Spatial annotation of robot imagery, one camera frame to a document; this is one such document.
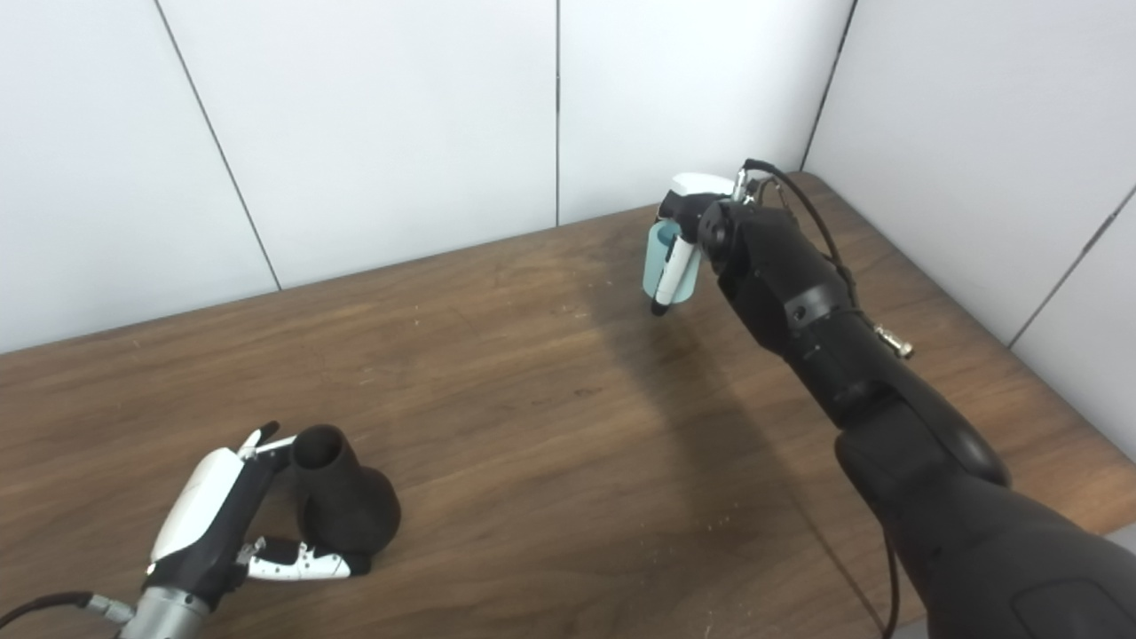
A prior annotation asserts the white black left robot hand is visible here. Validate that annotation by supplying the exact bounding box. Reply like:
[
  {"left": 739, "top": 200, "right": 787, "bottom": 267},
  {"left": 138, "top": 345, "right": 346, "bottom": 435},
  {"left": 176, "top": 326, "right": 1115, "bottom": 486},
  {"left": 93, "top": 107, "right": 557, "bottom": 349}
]
[{"left": 142, "top": 421, "right": 374, "bottom": 613}]

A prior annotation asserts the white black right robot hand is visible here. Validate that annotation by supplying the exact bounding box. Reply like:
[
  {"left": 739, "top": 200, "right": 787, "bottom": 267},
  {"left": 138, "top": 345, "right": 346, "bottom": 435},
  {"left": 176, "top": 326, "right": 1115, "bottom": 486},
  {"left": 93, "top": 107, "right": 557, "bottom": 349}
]
[{"left": 651, "top": 172, "right": 738, "bottom": 317}]

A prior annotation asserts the light-blue hose piece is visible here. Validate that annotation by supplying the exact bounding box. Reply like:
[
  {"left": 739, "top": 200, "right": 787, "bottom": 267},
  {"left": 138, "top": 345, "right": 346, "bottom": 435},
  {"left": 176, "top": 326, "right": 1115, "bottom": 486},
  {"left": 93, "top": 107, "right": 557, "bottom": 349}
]
[{"left": 643, "top": 219, "right": 702, "bottom": 305}]

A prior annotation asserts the black nozzle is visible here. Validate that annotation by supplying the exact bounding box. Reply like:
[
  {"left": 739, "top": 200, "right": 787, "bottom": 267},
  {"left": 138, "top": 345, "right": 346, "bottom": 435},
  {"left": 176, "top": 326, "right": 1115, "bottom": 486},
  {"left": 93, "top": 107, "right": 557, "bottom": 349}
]
[{"left": 290, "top": 424, "right": 402, "bottom": 569}]

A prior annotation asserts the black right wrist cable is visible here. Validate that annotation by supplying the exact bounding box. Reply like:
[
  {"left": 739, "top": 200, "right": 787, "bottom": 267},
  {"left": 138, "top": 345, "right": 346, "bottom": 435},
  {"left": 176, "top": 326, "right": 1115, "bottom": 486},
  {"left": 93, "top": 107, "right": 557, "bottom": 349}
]
[{"left": 742, "top": 158, "right": 916, "bottom": 639}]

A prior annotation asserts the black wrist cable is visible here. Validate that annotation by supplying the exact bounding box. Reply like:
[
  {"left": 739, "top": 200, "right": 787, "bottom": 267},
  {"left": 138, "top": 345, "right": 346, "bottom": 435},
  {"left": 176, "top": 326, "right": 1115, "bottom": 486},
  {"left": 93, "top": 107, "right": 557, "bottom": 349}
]
[
  {"left": 742, "top": 158, "right": 916, "bottom": 639},
  {"left": 0, "top": 591, "right": 134, "bottom": 631}
]

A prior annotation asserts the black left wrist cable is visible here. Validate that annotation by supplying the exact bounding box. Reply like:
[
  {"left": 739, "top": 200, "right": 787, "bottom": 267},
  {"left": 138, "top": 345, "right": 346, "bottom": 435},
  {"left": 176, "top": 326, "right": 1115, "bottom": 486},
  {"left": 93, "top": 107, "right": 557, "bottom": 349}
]
[{"left": 0, "top": 591, "right": 134, "bottom": 631}]

